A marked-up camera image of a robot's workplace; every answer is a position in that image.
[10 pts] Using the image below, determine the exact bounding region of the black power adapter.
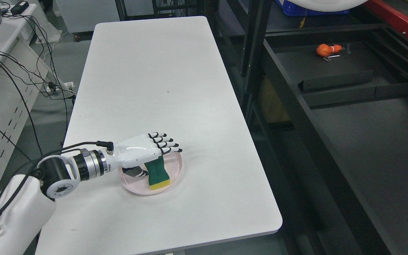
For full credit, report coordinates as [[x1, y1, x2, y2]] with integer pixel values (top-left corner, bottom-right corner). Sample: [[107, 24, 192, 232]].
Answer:
[[10, 1, 29, 16]]

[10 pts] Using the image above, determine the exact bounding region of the red metal beam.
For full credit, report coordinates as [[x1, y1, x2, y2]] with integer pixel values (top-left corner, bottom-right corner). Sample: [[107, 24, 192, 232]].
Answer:
[[363, 0, 408, 39]]

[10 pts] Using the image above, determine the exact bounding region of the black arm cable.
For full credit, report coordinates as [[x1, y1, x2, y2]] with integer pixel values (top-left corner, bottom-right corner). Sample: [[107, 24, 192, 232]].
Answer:
[[0, 141, 115, 241]]

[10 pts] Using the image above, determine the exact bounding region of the white perforated cabinet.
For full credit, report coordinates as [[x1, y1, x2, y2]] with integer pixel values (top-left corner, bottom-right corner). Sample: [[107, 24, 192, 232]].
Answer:
[[0, 17, 50, 179]]

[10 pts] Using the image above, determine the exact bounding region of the orange toy gourd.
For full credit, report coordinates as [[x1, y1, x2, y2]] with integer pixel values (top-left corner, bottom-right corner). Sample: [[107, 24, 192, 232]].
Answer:
[[316, 44, 342, 58]]

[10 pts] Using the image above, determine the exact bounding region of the green yellow sponge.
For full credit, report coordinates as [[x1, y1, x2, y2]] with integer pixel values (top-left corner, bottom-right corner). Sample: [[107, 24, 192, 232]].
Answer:
[[144, 156, 171, 191]]

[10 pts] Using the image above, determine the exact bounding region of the white power strip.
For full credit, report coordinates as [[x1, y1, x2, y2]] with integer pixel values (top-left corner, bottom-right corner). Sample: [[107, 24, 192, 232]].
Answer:
[[45, 82, 75, 95]]

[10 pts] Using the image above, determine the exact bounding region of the black metal shelving rack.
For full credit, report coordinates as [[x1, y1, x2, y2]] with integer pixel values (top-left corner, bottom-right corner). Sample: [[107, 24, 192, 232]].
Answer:
[[201, 0, 408, 255]]

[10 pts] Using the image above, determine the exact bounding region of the blue plastic crate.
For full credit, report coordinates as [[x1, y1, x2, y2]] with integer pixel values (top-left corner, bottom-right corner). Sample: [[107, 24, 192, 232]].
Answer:
[[275, 0, 350, 17]]

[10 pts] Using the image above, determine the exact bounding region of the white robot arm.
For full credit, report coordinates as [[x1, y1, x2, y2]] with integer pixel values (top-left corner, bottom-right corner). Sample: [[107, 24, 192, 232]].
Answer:
[[0, 149, 113, 255]]

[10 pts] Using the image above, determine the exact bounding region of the white table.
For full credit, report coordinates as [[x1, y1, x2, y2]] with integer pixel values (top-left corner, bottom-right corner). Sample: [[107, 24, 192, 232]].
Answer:
[[36, 16, 282, 255]]

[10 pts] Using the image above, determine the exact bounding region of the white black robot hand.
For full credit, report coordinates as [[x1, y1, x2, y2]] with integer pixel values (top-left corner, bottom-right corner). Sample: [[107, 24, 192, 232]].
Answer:
[[103, 132, 182, 171]]

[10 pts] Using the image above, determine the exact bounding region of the pink plate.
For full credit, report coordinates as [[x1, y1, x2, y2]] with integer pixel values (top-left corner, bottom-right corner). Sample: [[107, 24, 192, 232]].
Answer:
[[118, 152, 182, 196]]

